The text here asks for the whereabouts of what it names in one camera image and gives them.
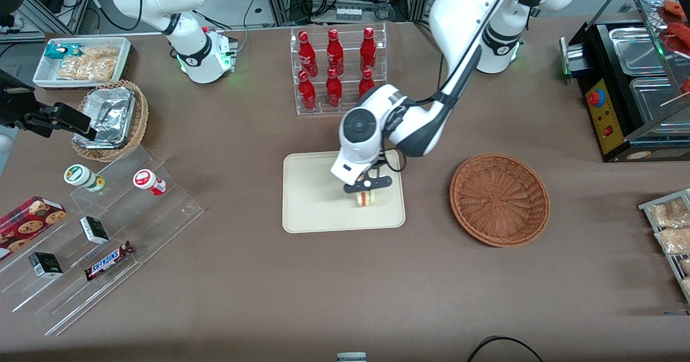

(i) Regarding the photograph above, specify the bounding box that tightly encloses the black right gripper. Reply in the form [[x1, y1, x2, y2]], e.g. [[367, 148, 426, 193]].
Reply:
[[0, 71, 99, 141]]

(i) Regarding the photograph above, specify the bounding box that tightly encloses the beige plastic tray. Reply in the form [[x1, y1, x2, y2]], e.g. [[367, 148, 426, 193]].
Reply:
[[282, 148, 406, 234]]

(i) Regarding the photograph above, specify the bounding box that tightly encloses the light tan wicker basket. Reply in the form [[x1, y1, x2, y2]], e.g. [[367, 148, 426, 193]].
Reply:
[[72, 80, 149, 162]]

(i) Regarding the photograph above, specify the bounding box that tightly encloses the brown round wicker basket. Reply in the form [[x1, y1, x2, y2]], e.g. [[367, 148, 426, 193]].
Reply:
[[450, 153, 551, 248]]

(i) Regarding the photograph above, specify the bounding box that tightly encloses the tray of wrapped snacks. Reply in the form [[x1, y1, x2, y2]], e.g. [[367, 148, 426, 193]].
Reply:
[[638, 189, 690, 303]]

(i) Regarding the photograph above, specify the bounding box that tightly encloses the aluminium foil container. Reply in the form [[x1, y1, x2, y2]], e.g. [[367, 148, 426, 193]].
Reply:
[[74, 87, 136, 149]]

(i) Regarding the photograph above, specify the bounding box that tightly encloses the white rectangular plastic bin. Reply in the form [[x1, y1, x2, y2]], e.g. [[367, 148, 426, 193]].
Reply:
[[32, 37, 133, 89]]

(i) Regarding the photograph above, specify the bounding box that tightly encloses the green lid white cup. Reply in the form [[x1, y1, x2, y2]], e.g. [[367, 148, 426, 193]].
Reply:
[[64, 164, 106, 192]]

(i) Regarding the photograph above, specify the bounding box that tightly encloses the clear bag of fried snacks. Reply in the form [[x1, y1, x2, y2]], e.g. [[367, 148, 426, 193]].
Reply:
[[57, 55, 116, 81], [81, 47, 120, 62]]

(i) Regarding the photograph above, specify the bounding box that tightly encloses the teal snack packet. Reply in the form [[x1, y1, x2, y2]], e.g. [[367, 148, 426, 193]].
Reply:
[[44, 44, 81, 59]]

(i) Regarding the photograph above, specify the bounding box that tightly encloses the red lid white cup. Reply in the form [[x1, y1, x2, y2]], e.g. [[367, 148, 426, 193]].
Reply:
[[133, 169, 168, 196]]

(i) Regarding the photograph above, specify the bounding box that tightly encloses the red plaid cookie box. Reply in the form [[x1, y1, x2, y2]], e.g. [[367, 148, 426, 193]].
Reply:
[[0, 196, 67, 260]]

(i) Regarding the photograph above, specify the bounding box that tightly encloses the red cola bottle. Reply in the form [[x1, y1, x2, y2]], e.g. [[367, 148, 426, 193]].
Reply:
[[298, 71, 316, 110], [326, 29, 344, 76], [360, 27, 377, 73], [358, 68, 376, 98], [298, 31, 319, 78], [326, 68, 343, 108]]

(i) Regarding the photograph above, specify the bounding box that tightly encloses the small black carton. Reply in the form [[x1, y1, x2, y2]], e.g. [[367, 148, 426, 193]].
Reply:
[[80, 216, 110, 245], [29, 252, 64, 279]]

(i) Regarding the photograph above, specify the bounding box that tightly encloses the clear acrylic stepped shelf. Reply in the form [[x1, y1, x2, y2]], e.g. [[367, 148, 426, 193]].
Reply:
[[0, 145, 204, 337]]

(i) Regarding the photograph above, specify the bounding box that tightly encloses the clear acrylic bottle rack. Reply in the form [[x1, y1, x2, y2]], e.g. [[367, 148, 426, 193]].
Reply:
[[290, 23, 388, 116]]

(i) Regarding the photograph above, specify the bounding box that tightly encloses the snickers chocolate bar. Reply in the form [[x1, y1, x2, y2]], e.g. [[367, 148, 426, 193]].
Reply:
[[84, 241, 135, 282]]

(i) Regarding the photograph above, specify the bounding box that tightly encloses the black food warmer display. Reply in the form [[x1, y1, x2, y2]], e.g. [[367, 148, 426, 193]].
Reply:
[[559, 0, 690, 163]]

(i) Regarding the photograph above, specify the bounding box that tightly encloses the red sausage on skewer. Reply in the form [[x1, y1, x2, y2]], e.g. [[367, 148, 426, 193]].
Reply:
[[660, 78, 690, 107]]

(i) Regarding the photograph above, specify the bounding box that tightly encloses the aluminium frame rail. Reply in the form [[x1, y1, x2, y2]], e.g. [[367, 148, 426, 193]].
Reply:
[[16, 0, 96, 35]]

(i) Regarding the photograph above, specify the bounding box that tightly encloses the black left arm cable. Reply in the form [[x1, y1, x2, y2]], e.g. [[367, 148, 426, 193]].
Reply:
[[402, 0, 521, 109]]

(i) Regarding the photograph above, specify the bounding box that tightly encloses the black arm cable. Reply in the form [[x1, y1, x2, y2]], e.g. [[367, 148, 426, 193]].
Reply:
[[402, 0, 521, 109], [86, 0, 145, 32]]

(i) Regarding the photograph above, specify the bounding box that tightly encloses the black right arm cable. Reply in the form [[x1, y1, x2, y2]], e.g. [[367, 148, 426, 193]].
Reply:
[[86, 0, 145, 32]]

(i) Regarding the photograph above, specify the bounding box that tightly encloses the black cable loop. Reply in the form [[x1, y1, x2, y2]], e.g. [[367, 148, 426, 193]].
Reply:
[[467, 337, 544, 362]]

